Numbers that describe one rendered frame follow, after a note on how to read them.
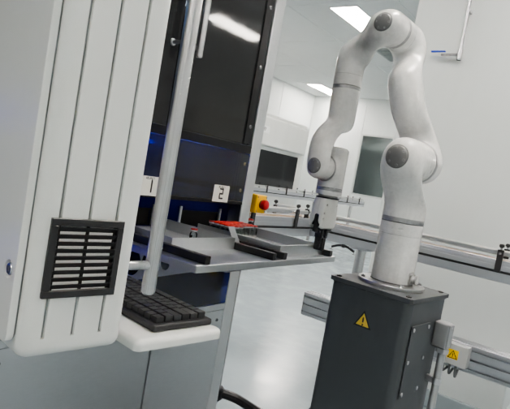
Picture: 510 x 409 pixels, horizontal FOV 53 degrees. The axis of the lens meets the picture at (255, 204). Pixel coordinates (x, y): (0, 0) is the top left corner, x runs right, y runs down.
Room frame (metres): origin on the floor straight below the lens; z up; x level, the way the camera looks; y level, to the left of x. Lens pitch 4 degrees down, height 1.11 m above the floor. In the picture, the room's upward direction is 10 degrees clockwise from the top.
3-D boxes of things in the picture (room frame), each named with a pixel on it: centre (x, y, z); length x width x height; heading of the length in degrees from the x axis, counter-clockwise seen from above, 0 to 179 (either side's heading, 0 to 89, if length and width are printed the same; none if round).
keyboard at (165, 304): (1.07, 0.24, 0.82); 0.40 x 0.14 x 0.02; 47
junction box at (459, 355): (2.14, -0.95, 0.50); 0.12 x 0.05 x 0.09; 54
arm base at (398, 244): (1.49, -0.43, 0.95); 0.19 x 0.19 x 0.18
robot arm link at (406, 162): (1.46, -0.41, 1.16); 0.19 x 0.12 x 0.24; 141
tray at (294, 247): (1.71, -0.04, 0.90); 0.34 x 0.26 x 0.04; 54
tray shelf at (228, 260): (1.59, 0.10, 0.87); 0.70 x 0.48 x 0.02; 144
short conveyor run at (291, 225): (2.36, -0.05, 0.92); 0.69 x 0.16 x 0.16; 144
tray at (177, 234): (1.50, 0.25, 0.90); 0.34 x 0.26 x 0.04; 54
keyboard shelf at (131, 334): (1.03, 0.28, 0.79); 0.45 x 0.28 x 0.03; 47
